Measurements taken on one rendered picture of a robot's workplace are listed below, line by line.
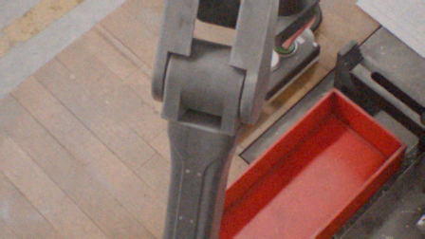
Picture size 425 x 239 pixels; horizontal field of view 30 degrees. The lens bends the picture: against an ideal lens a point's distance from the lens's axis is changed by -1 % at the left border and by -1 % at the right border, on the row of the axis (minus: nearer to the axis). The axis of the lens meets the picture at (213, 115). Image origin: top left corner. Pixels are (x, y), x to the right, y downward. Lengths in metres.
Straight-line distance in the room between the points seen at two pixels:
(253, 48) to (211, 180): 0.13
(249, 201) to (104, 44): 0.32
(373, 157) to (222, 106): 0.39
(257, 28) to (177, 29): 0.07
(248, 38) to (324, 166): 0.40
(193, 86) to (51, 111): 0.46
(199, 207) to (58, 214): 0.34
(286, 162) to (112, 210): 0.23
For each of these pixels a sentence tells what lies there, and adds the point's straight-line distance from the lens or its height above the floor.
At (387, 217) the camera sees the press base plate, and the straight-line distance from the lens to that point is 1.02.
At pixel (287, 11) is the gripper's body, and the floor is 1.05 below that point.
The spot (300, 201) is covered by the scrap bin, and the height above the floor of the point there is 0.90.
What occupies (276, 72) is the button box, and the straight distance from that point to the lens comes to 1.07.
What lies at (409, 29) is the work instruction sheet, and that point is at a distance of 1.16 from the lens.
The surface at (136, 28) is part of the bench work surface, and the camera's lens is 1.17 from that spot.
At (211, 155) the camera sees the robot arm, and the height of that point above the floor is 1.20.
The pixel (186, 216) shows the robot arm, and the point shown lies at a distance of 0.75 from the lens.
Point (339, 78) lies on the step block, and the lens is 1.06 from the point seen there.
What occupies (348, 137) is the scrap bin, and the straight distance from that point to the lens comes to 1.06.
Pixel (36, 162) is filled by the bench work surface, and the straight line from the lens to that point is 1.09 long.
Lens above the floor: 1.83
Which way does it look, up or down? 60 degrees down
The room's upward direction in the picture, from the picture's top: 7 degrees counter-clockwise
